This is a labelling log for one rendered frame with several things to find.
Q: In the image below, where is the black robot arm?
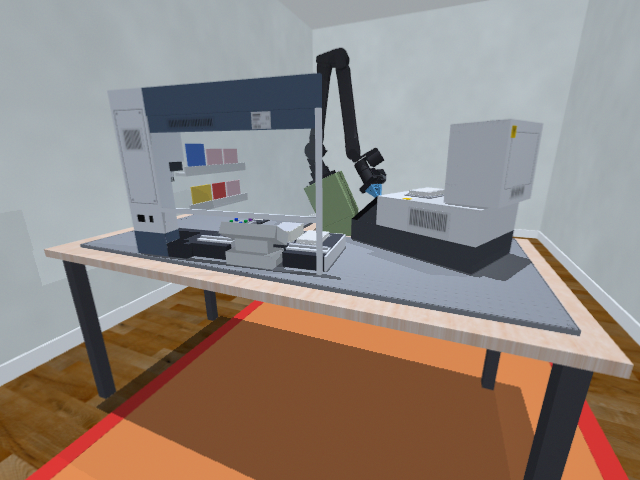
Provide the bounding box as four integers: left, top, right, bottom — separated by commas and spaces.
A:
316, 48, 387, 184

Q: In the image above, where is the white lab instrument with black keypad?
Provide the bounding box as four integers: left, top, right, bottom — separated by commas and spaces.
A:
351, 119, 543, 274

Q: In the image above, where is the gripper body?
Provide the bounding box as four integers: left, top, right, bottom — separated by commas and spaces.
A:
359, 168, 384, 194

